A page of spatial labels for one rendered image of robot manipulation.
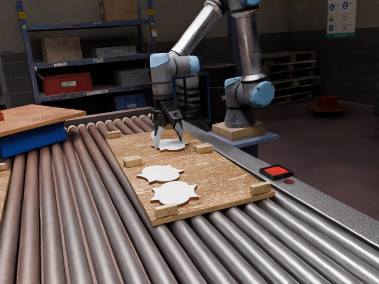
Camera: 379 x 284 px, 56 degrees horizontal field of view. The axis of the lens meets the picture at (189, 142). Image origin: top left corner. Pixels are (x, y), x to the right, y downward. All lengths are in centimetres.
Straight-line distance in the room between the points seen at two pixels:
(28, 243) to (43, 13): 531
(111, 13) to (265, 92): 422
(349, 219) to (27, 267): 73
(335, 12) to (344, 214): 621
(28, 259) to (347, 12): 646
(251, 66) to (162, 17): 502
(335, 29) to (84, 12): 425
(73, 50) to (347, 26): 447
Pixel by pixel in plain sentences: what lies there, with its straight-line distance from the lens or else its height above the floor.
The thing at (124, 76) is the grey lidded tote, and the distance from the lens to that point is 560.
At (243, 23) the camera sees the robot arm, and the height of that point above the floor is 139.
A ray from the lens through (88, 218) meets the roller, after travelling 98.
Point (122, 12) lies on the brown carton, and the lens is 560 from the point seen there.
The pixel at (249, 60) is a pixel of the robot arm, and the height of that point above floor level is 124.
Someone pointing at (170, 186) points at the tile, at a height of 95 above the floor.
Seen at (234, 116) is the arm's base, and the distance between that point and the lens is 170.
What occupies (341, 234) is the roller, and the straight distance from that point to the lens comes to 87.
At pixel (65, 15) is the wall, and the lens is 610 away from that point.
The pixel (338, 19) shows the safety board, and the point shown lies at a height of 141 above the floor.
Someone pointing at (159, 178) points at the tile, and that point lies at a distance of 109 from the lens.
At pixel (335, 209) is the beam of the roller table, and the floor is 92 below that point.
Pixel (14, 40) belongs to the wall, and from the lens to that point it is 603.
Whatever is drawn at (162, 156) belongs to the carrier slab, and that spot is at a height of 94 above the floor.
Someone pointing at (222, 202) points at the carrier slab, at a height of 94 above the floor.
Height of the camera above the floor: 136
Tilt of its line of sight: 17 degrees down
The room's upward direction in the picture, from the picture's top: 4 degrees counter-clockwise
